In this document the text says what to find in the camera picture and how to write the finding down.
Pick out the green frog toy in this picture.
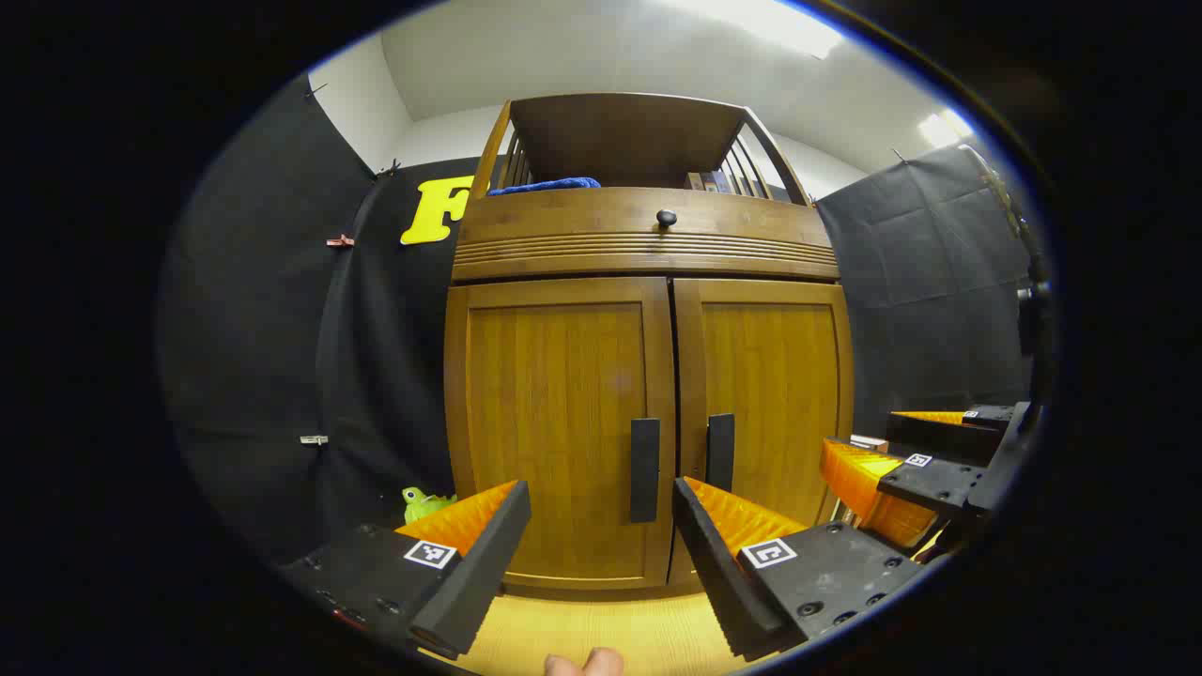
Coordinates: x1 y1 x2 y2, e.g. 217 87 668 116
402 486 458 525

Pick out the wooden shoe cabinet door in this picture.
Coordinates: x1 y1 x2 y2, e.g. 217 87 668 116
444 277 677 592
669 277 855 588

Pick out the wooden cabinet drawer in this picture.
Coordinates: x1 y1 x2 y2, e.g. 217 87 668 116
454 188 841 283

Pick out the black door handle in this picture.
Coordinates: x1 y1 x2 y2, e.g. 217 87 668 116
706 413 736 494
629 418 661 524

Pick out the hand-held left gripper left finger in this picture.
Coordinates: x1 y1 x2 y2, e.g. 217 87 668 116
277 479 533 661

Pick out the wooden double-door shoe cabinet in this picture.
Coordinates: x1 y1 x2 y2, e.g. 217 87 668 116
443 92 855 602

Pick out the row of small books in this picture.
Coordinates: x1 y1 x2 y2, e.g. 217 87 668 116
686 171 757 196

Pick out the ceiling light panel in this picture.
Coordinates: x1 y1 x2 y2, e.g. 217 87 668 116
916 108 976 148

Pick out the blue folded cloth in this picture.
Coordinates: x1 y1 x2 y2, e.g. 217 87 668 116
488 177 602 196

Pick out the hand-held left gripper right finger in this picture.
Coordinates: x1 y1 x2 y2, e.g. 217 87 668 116
670 475 928 663

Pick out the black backdrop cloth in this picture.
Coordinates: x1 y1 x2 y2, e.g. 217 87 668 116
160 75 1043 564

